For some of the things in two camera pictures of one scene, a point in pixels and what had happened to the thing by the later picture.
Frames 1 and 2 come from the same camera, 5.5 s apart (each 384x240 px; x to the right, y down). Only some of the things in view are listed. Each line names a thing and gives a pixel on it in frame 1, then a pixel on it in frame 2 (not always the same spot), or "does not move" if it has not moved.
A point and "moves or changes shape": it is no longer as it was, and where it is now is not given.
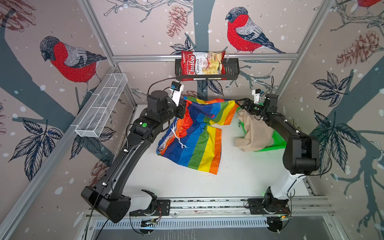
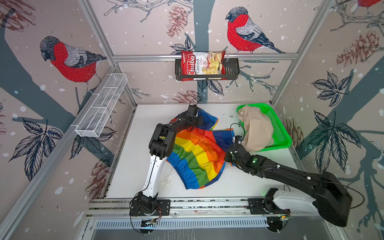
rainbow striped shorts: [194, 139] moves or changes shape
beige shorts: [259, 134] does not move
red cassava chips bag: [202, 66] does not move
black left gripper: [180, 114] -> [200, 121]
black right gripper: [245, 103] -> [227, 157]
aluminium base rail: [304, 205] does not move
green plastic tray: [279, 141] does not move
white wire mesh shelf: [96, 114] does not move
